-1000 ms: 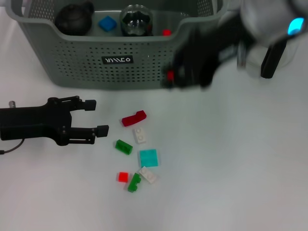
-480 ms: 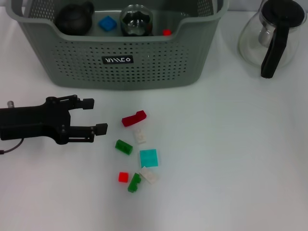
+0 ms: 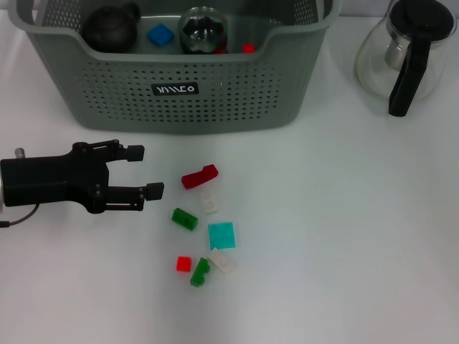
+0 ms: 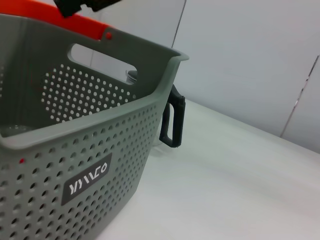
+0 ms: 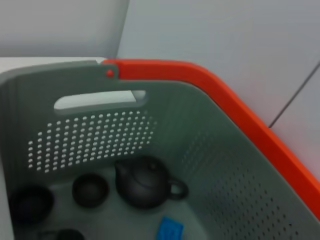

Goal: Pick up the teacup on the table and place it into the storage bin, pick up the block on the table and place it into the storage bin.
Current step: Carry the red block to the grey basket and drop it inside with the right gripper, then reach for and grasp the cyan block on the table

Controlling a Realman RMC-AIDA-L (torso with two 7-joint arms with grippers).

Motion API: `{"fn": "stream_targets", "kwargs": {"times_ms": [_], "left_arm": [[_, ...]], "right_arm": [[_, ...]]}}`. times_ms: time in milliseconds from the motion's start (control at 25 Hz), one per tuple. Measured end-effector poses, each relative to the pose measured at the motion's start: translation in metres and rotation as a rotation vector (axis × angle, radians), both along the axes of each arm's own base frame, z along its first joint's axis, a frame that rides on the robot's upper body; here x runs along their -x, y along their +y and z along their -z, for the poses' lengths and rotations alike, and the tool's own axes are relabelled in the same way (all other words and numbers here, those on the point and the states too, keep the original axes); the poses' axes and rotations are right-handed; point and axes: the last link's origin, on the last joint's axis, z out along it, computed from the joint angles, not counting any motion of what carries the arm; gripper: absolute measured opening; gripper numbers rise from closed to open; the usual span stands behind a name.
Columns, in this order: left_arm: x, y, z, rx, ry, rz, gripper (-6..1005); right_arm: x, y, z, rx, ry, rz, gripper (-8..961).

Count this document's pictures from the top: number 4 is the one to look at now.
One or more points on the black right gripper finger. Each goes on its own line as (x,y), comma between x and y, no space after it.
(100,4)
(68,6)

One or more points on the grey perforated storage bin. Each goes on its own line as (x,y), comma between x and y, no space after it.
(152,57)

